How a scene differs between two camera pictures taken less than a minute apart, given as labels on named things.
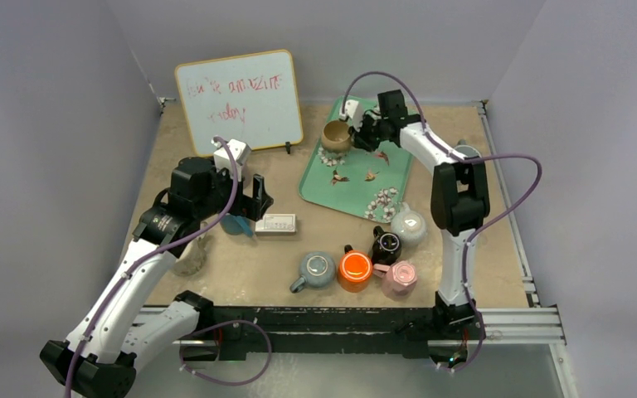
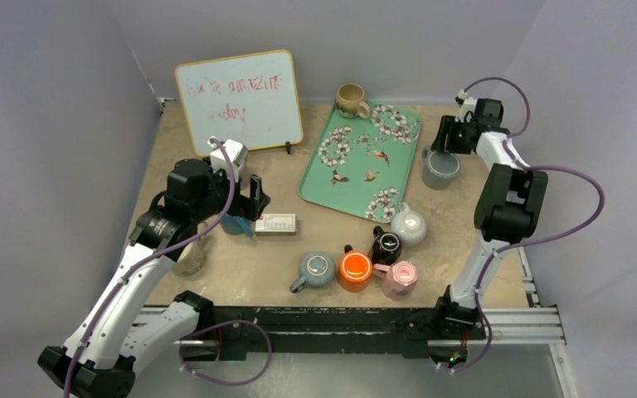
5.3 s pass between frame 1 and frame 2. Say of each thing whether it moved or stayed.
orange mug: stayed
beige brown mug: moved
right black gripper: moved
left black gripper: stayed
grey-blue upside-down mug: stayed
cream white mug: stayed
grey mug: moved
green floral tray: stayed
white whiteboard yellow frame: stayed
